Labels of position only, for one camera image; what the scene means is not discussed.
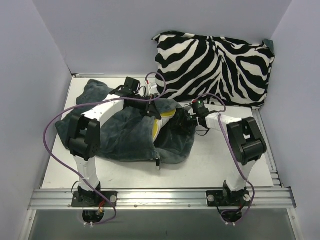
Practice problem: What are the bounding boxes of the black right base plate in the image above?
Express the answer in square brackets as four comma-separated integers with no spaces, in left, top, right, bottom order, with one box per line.
[206,188,251,208]

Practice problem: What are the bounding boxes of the aluminium front rail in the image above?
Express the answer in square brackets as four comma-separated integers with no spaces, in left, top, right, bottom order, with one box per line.
[29,187,296,211]

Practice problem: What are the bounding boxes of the grey zebra pillowcase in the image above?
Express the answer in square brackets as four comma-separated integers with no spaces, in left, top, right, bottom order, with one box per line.
[55,79,195,165]

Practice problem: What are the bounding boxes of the zebra print pillow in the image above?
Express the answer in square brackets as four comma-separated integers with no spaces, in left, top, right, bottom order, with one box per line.
[152,31,275,109]

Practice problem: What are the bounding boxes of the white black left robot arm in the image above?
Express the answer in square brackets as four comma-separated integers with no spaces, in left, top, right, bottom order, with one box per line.
[65,77,162,206]

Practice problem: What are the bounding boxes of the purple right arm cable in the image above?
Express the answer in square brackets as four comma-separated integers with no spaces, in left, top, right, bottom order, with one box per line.
[184,93,256,223]

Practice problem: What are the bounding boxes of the cream quilted pillow yellow trim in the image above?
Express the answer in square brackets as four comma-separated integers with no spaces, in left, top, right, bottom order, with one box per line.
[152,109,177,142]

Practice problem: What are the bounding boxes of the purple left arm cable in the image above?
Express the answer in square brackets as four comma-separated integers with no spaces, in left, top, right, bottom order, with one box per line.
[43,71,167,226]

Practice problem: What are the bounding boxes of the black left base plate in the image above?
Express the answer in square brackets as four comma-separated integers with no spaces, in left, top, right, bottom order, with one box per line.
[71,190,118,208]

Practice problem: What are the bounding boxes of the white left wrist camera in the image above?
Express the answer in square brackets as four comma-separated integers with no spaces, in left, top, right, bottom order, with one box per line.
[145,80,159,96]

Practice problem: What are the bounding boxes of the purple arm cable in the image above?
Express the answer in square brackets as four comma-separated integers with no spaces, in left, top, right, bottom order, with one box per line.
[43,71,167,226]
[184,93,256,223]

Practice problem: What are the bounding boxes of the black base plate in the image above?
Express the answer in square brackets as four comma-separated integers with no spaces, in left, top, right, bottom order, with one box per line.
[206,188,251,208]
[71,190,118,208]

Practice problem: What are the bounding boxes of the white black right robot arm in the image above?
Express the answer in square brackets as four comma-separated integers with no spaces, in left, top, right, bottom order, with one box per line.
[173,99,267,205]

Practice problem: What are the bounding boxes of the aluminium back rail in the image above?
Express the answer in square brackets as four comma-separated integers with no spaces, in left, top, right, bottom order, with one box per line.
[73,73,105,78]

